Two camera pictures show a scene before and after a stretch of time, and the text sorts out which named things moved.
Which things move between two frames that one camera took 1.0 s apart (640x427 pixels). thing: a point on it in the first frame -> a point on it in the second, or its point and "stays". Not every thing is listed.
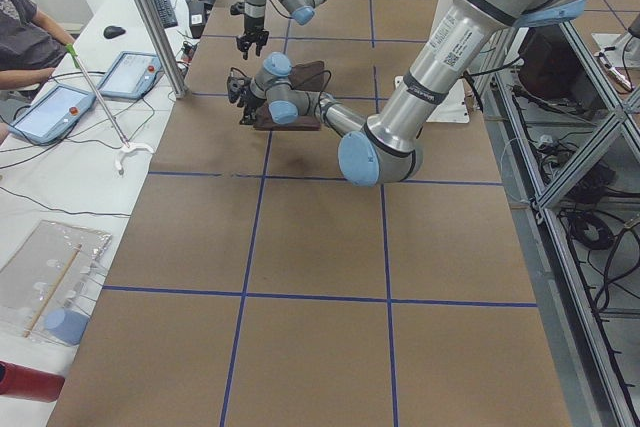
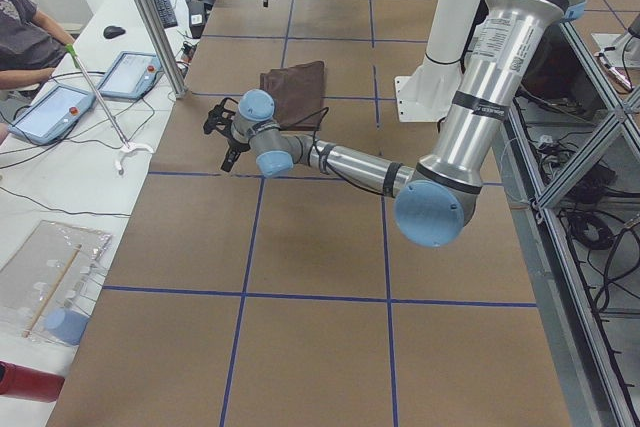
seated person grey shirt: x=31 y=42 stays
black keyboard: x=164 y=6 stays
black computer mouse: x=111 y=32 stays
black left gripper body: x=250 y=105 -> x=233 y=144
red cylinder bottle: x=23 y=382 stays
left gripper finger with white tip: x=249 y=116 -> x=230 y=158
